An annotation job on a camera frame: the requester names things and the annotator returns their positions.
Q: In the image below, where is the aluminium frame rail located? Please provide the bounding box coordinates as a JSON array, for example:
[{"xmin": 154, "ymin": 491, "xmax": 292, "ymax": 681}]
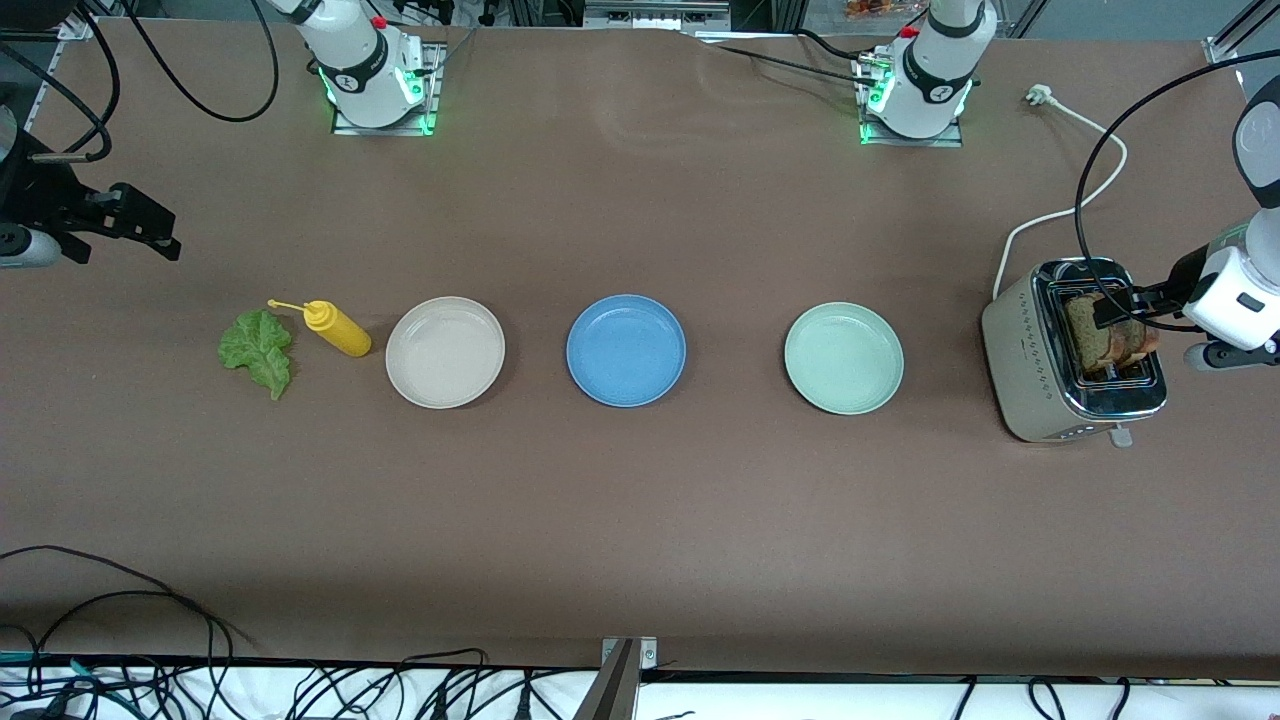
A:
[
  {"xmin": 18, "ymin": 8, "xmax": 101, "ymax": 136},
  {"xmin": 1203, "ymin": 0, "xmax": 1280, "ymax": 69}
]

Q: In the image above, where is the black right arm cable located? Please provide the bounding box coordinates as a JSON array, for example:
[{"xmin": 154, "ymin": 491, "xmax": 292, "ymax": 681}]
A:
[{"xmin": 0, "ymin": 0, "xmax": 281, "ymax": 166}]

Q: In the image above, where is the thin black base cable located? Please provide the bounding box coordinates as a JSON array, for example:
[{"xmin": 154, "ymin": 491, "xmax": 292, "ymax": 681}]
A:
[{"xmin": 425, "ymin": 25, "xmax": 479, "ymax": 79}]

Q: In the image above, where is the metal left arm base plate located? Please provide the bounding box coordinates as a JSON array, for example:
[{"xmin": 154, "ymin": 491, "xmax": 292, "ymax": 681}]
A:
[{"xmin": 858, "ymin": 55, "xmax": 966, "ymax": 148}]

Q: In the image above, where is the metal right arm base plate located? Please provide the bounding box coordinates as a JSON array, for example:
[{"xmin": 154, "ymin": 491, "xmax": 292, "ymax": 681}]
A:
[{"xmin": 330, "ymin": 40, "xmax": 443, "ymax": 137}]

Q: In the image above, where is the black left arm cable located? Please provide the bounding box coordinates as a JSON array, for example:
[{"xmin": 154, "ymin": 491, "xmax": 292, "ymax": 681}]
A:
[{"xmin": 1075, "ymin": 48, "xmax": 1280, "ymax": 333}]

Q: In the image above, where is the yellow squeeze bottle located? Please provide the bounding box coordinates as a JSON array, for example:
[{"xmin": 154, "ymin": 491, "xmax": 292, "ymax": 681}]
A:
[{"xmin": 267, "ymin": 298, "xmax": 373, "ymax": 358}]

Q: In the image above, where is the beige white plate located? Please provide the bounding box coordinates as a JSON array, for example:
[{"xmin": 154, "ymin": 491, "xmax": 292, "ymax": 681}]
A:
[{"xmin": 385, "ymin": 296, "xmax": 506, "ymax": 410}]

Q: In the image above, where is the brown bread slice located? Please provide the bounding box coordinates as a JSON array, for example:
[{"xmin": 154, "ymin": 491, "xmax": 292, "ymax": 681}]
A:
[
  {"xmin": 1063, "ymin": 293, "xmax": 1136, "ymax": 379},
  {"xmin": 1108, "ymin": 318, "xmax": 1161, "ymax": 367}
]

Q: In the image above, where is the silver beige toaster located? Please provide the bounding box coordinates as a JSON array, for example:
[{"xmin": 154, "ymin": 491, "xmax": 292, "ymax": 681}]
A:
[{"xmin": 980, "ymin": 257, "xmax": 1169, "ymax": 448}]

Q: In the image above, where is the white toaster power cord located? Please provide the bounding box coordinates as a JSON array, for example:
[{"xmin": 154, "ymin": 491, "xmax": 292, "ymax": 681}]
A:
[{"xmin": 993, "ymin": 84, "xmax": 1129, "ymax": 301}]

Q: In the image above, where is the dark metal beam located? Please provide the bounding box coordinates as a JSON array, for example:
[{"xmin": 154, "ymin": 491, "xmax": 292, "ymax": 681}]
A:
[{"xmin": 572, "ymin": 640, "xmax": 641, "ymax": 720}]

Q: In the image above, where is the light green plate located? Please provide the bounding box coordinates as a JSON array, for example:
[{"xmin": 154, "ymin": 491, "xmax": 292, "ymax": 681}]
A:
[{"xmin": 784, "ymin": 302, "xmax": 905, "ymax": 416}]

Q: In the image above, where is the black floor cable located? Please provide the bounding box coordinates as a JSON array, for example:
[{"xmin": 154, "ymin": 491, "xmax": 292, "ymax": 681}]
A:
[
  {"xmin": 25, "ymin": 590, "xmax": 236, "ymax": 720},
  {"xmin": 290, "ymin": 648, "xmax": 561, "ymax": 720},
  {"xmin": 950, "ymin": 675, "xmax": 1131, "ymax": 720},
  {"xmin": 0, "ymin": 545, "xmax": 256, "ymax": 646}
]

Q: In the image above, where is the teal floor cable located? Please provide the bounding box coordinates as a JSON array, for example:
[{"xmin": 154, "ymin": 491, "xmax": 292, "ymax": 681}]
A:
[{"xmin": 0, "ymin": 650, "xmax": 141, "ymax": 720}]

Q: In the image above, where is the grey metal box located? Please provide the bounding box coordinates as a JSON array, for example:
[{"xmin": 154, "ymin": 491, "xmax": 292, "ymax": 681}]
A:
[{"xmin": 583, "ymin": 0, "xmax": 733, "ymax": 31}]

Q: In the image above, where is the small metal table bracket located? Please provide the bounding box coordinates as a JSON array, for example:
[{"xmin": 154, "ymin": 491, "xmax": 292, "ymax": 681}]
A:
[{"xmin": 600, "ymin": 637, "xmax": 658, "ymax": 669}]

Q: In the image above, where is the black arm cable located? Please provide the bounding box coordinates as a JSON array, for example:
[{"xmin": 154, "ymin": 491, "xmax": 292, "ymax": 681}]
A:
[
  {"xmin": 0, "ymin": 0, "xmax": 281, "ymax": 166},
  {"xmin": 1075, "ymin": 48, "xmax": 1280, "ymax": 333}
]

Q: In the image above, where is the green lettuce leaf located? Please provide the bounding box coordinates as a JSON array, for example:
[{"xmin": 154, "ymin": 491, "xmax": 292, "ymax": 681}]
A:
[{"xmin": 217, "ymin": 308, "xmax": 295, "ymax": 402}]

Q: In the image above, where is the blue plate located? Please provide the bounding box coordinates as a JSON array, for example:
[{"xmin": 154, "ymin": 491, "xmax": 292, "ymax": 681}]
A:
[{"xmin": 566, "ymin": 294, "xmax": 688, "ymax": 408}]

